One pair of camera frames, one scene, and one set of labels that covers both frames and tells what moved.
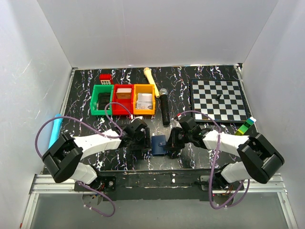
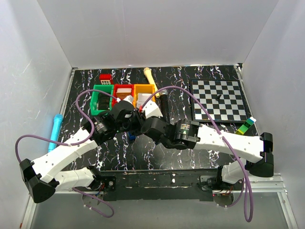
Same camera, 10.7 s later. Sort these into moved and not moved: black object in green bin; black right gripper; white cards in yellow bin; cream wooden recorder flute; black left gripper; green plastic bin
Moved: black right gripper; black left gripper
Not moved: white cards in yellow bin; black object in green bin; cream wooden recorder flute; green plastic bin
